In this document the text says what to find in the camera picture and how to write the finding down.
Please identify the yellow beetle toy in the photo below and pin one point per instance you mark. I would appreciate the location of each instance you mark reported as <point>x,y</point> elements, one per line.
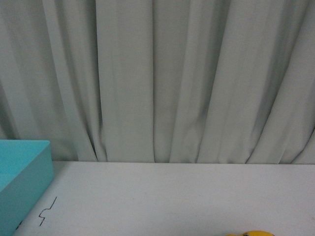
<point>253,233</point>

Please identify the grey pleated curtain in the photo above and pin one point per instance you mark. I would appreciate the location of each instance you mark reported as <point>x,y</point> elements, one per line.
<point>164,81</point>

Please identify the turquoise storage box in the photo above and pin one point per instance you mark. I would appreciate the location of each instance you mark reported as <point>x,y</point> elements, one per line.
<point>26,170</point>

